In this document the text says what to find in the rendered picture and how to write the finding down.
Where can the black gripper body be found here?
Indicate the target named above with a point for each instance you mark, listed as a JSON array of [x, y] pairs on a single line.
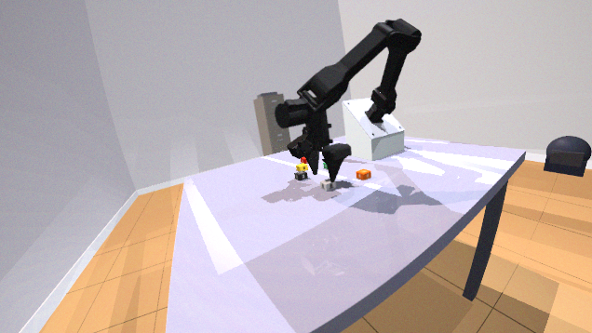
[[329, 151]]

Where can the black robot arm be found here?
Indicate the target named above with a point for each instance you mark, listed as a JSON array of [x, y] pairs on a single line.
[[330, 83]]

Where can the orange block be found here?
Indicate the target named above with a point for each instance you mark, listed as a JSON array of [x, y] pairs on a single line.
[[363, 174]]

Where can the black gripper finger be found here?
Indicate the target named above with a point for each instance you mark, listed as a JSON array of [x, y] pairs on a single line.
[[333, 167], [313, 160]]

